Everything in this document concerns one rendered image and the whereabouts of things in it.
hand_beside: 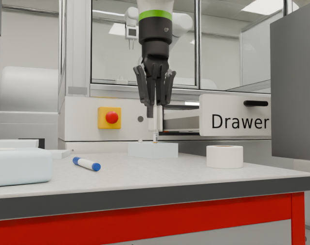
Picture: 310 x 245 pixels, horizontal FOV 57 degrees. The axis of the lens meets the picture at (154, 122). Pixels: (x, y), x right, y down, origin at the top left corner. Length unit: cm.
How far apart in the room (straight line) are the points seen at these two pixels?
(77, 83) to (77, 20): 21
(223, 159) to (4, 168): 36
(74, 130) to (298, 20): 71
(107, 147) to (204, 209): 59
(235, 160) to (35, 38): 394
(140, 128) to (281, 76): 48
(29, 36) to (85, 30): 332
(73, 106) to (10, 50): 337
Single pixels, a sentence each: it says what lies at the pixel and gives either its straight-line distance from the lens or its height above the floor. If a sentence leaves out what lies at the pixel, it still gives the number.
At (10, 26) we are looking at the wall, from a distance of 438.
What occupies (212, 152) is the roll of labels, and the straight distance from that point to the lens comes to 55.
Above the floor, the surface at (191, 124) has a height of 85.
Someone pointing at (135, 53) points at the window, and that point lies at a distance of 105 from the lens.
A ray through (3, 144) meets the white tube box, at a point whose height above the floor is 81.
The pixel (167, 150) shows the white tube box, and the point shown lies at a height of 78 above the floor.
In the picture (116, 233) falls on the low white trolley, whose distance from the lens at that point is 39.
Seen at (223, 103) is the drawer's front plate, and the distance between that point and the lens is 78.
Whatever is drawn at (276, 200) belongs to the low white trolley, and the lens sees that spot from 51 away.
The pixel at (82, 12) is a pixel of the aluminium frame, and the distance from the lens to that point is 104.
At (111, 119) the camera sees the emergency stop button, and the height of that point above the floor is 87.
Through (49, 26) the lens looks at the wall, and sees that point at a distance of 436.
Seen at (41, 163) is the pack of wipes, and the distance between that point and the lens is 40.
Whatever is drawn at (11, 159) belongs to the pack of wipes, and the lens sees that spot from 40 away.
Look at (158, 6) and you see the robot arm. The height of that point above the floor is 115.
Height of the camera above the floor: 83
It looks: 2 degrees up
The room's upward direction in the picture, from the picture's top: straight up
